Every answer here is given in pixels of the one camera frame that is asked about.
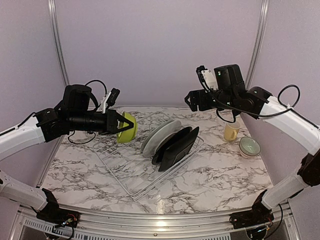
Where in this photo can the red patterned white bowl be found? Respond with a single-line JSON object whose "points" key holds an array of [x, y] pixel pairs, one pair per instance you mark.
{"points": [[244, 155]]}

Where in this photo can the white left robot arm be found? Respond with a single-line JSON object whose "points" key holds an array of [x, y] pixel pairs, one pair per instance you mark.
{"points": [[78, 110]]}

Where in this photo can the right aluminium corner post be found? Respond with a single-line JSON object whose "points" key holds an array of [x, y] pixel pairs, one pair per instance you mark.
{"points": [[261, 28]]}

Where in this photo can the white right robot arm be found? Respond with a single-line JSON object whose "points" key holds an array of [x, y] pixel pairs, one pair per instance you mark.
{"points": [[224, 89]]}

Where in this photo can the pale grey-green bowl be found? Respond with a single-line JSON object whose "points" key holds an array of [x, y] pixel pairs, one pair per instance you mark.
{"points": [[249, 146]]}

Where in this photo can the white wire dish rack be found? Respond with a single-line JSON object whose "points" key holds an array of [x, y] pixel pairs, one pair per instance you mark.
{"points": [[135, 173]]}

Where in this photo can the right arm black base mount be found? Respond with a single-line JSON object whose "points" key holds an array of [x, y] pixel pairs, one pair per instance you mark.
{"points": [[258, 214]]}

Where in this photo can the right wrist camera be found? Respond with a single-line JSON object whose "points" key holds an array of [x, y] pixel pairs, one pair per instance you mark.
{"points": [[206, 78]]}

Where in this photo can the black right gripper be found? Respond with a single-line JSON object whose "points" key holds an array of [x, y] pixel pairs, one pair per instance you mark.
{"points": [[194, 94]]}

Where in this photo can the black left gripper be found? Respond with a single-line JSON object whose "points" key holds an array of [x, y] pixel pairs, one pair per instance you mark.
{"points": [[110, 126]]}

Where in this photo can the aluminium corner post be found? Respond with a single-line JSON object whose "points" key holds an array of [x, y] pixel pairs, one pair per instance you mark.
{"points": [[57, 41], [261, 28]]}

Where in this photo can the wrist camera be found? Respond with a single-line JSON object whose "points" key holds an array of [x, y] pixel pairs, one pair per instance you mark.
{"points": [[206, 78], [109, 100]]}

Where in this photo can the aluminium front frame rail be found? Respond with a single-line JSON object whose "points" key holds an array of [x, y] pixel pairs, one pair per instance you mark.
{"points": [[108, 225]]}

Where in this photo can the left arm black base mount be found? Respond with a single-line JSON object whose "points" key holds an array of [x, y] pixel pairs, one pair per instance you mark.
{"points": [[54, 214]]}

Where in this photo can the lime green bowl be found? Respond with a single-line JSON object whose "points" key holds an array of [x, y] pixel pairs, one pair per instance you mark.
{"points": [[130, 131]]}

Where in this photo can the yellow ceramic mug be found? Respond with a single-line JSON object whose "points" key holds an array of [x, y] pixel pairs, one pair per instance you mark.
{"points": [[231, 131]]}

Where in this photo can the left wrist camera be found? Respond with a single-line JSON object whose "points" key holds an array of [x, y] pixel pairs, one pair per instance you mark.
{"points": [[109, 100]]}

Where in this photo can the left aluminium corner post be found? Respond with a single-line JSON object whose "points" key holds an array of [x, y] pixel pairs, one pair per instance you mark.
{"points": [[57, 41]]}

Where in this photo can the black square plate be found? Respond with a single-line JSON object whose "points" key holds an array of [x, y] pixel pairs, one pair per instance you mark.
{"points": [[176, 148]]}

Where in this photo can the grey floral plate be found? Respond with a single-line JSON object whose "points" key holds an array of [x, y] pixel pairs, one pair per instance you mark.
{"points": [[157, 136]]}

